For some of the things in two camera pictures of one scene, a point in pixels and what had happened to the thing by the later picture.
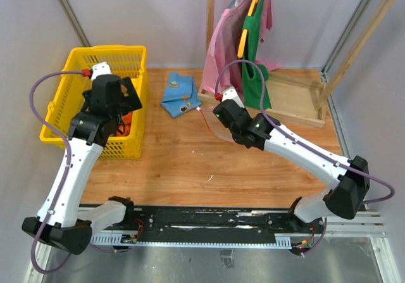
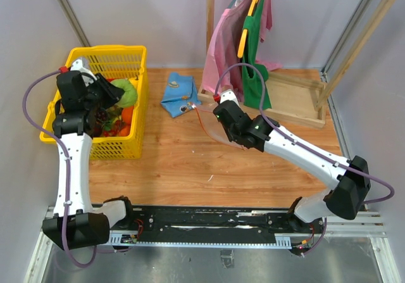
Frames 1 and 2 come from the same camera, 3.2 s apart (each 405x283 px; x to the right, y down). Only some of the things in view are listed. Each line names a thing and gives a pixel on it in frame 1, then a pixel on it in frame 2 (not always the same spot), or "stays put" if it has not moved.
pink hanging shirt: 223,44 stays put
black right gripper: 243,109 stays put
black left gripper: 131,102 -> 113,94
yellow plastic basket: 126,61 stays put
